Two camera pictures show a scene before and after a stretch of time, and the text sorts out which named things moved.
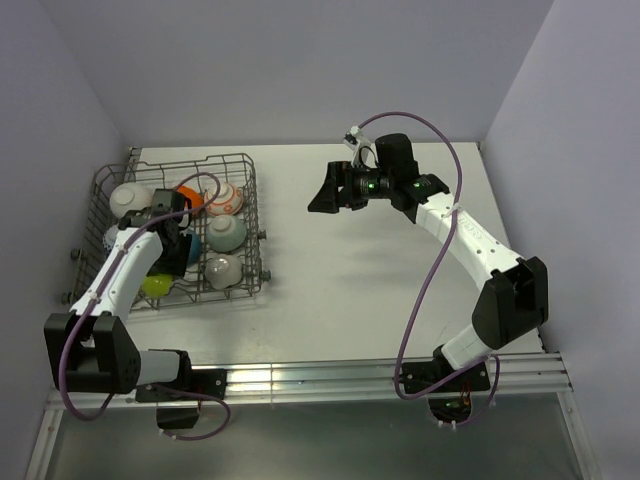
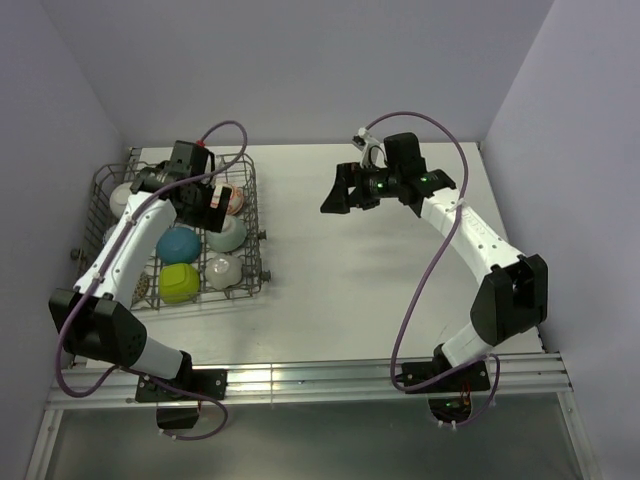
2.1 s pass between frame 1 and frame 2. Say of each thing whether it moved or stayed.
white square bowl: moved
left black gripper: moved
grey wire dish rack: stayed
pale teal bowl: stayed
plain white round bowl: stayed
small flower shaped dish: stayed
